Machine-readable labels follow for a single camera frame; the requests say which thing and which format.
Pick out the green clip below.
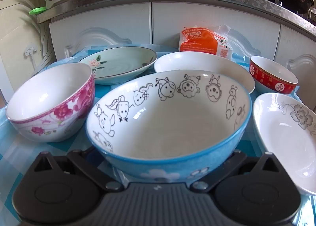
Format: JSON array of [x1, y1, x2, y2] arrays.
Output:
[[29, 7, 47, 15]]

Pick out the large plain white plate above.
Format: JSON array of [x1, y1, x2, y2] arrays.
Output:
[[154, 51, 256, 93]]

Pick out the orange white plastic package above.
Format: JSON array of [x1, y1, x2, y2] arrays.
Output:
[[178, 24, 233, 60]]

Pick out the white plate grey flower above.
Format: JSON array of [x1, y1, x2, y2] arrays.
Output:
[[252, 92, 315, 195]]

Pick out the green flower plate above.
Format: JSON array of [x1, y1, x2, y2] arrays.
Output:
[[79, 46, 157, 85]]

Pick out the red and white small bowl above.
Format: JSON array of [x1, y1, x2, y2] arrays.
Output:
[[249, 56, 298, 95]]

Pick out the pink floral bowl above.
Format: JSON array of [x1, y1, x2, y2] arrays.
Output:
[[5, 63, 95, 143]]

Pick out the blue cartoon animal bowl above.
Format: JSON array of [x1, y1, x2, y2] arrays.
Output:
[[86, 70, 252, 184]]

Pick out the white kitchen cabinet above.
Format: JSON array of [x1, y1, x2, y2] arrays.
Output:
[[49, 1, 315, 106]]

